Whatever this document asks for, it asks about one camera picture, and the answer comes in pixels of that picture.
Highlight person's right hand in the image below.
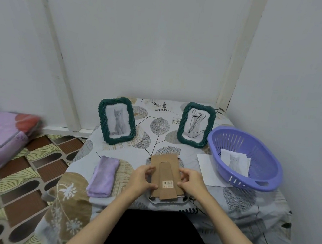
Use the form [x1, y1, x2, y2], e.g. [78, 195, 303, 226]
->
[175, 167, 211, 201]

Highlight person's left hand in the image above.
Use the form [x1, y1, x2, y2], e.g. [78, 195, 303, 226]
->
[125, 162, 162, 202]

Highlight white paper black line drawing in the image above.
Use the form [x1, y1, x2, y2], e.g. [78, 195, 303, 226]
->
[194, 153, 236, 188]

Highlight grey woven picture frame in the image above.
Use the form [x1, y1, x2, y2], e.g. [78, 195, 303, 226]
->
[141, 153, 194, 208]

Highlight brown cardboard frame backing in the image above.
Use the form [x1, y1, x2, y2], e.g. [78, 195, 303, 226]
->
[146, 151, 189, 204]

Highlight purple cloth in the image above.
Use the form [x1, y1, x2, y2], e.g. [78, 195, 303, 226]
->
[85, 154, 120, 199]

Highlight white paper grey drawing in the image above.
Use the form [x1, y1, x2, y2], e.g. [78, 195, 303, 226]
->
[104, 104, 131, 138]
[219, 149, 252, 178]

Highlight person's left forearm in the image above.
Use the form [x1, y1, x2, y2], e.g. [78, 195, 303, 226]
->
[60, 185, 141, 244]

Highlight person's right forearm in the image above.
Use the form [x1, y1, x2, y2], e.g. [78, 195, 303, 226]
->
[191, 190, 285, 244]

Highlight leaf patterned tablecloth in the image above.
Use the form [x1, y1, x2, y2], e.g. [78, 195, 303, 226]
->
[34, 88, 304, 244]

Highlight black trousers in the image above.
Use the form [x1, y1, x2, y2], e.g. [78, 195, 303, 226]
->
[102, 205, 235, 244]

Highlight purple plastic basket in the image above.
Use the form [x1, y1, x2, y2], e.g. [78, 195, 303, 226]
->
[202, 124, 288, 194]

